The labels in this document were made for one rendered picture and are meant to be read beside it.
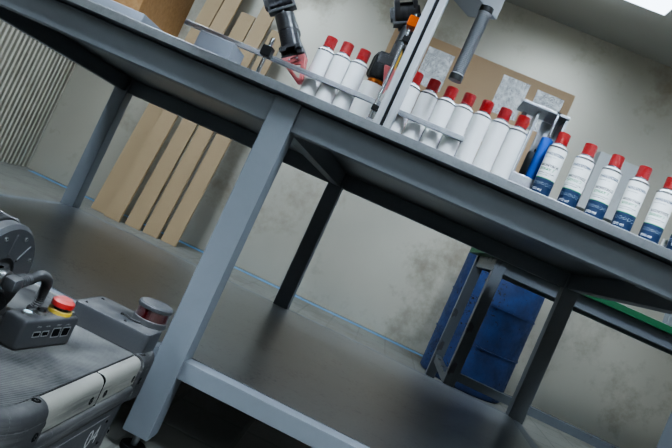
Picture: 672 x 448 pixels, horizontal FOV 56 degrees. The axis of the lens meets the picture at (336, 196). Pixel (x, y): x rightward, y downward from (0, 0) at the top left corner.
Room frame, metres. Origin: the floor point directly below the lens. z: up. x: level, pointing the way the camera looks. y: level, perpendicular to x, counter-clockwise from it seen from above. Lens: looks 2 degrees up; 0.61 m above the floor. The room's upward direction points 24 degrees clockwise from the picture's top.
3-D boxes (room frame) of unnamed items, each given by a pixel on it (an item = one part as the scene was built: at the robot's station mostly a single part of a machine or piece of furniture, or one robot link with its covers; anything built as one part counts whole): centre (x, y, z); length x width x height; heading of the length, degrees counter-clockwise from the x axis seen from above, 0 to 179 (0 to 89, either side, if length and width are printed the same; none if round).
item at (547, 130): (1.78, -0.44, 1.01); 0.14 x 0.13 x 0.26; 83
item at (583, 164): (1.67, -0.57, 0.98); 0.05 x 0.05 x 0.20
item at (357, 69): (1.75, 0.09, 0.98); 0.05 x 0.05 x 0.20
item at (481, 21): (1.62, -0.16, 1.18); 0.04 x 0.04 x 0.21
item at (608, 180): (1.66, -0.64, 0.98); 0.05 x 0.05 x 0.20
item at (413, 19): (1.69, -0.01, 1.05); 0.10 x 0.04 x 0.33; 173
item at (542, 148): (1.73, -0.47, 0.98); 0.03 x 0.03 x 0.17
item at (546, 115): (1.79, -0.44, 1.14); 0.14 x 0.11 x 0.01; 83
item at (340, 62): (1.76, 0.14, 0.98); 0.05 x 0.05 x 0.20
